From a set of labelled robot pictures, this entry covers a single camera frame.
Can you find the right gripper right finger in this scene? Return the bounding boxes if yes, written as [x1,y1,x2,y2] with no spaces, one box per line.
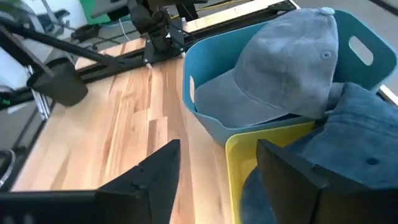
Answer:
[256,139,398,224]

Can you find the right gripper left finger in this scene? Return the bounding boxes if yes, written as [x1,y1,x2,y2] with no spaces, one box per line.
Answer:
[0,139,182,224]

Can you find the grey baseball cap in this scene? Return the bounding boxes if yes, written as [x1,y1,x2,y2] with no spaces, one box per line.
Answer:
[193,6,346,128]

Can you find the yellow plastic bin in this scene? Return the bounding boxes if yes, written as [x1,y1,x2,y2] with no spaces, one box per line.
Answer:
[225,121,317,224]

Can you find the black rounded block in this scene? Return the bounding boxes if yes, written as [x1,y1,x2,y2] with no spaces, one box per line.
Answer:
[26,58,90,107]

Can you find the blue plastic bin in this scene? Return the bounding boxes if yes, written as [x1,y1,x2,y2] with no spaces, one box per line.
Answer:
[182,9,398,147]

